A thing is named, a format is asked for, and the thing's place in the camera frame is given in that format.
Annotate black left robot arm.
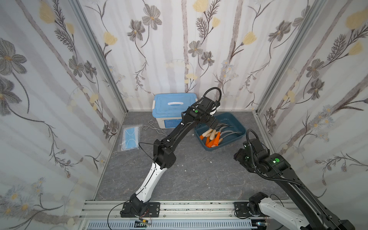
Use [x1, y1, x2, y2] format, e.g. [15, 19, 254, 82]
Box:
[120, 87, 222, 218]

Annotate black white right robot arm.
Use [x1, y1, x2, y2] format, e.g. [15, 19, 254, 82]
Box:
[234, 129, 355, 230]

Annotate white box with blue lid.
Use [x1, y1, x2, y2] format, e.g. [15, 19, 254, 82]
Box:
[152, 93, 197, 129]

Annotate wooden handle sickle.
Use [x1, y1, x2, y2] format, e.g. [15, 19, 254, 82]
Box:
[218, 131, 242, 145]
[202, 128, 213, 137]
[209, 123, 228, 140]

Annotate teal plastic storage tray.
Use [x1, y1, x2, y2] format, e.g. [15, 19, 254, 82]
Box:
[195, 113, 246, 151]

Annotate silver metal tongs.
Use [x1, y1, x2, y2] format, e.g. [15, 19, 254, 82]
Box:
[142, 120, 167, 137]

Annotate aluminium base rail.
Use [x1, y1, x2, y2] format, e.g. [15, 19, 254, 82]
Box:
[77, 199, 314, 230]

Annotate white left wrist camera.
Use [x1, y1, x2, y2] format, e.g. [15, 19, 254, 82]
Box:
[209, 104, 220, 116]

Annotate blue face masks pack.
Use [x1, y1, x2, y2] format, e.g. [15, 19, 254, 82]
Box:
[120, 125, 142, 151]

